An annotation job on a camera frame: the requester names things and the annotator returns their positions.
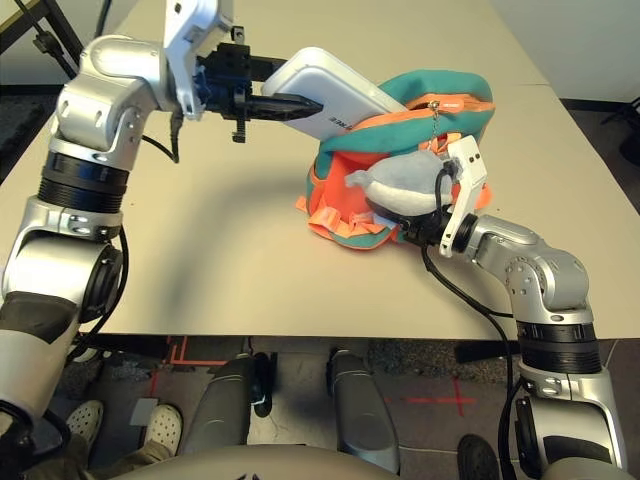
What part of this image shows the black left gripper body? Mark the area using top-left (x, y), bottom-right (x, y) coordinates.
top-left (196, 42), bottom-right (254, 144)

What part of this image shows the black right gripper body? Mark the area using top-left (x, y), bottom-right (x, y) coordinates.
top-left (397, 209), bottom-right (451, 248)

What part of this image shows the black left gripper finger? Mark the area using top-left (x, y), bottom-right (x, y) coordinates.
top-left (250, 55), bottom-right (290, 84)
top-left (249, 93), bottom-right (324, 122)

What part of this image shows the white plastic pencil case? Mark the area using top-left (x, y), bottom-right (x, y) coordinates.
top-left (261, 46), bottom-right (409, 144)

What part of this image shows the grey white plush keychain toy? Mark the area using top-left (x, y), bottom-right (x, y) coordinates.
top-left (344, 150), bottom-right (457, 218)

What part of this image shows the orange and teal backpack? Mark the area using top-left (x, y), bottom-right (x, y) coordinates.
top-left (295, 70), bottom-right (498, 252)

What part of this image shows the black table foot bar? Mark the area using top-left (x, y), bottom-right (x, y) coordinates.
top-left (454, 341), bottom-right (522, 364)

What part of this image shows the black framed wooden desk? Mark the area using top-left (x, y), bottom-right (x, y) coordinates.
top-left (0, 0), bottom-right (84, 82)

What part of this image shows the black tripod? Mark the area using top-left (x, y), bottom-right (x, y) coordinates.
top-left (601, 93), bottom-right (640, 167)

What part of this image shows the black shoe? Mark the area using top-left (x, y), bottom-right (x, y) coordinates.
top-left (456, 433), bottom-right (502, 480)

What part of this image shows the grey robot left leg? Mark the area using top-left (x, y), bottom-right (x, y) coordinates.
top-left (187, 351), bottom-right (279, 450)

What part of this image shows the grey robot torso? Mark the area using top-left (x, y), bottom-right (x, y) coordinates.
top-left (112, 443), bottom-right (402, 480)

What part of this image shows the white perforated clog shoe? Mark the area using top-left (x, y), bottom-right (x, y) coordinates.
top-left (146, 404), bottom-right (184, 457)
top-left (64, 399), bottom-right (106, 447)

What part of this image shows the grey paper sheet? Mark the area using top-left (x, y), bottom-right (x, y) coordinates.
top-left (130, 397), bottom-right (161, 427)

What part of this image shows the olive trouser leg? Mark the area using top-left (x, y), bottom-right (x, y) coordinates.
top-left (122, 444), bottom-right (177, 472)

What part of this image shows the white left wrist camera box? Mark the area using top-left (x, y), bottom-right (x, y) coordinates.
top-left (161, 0), bottom-right (237, 122)

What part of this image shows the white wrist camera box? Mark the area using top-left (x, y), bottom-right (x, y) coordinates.
top-left (438, 136), bottom-right (489, 259)
top-left (161, 0), bottom-right (237, 122)

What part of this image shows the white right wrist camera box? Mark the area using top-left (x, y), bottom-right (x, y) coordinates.
top-left (438, 136), bottom-right (489, 259)

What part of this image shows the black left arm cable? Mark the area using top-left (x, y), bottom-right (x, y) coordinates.
top-left (64, 111), bottom-right (182, 364)

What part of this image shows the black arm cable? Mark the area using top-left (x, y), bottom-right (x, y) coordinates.
top-left (64, 111), bottom-right (182, 364)
top-left (419, 167), bottom-right (527, 480)

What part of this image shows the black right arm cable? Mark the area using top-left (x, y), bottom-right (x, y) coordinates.
top-left (419, 167), bottom-right (527, 480)

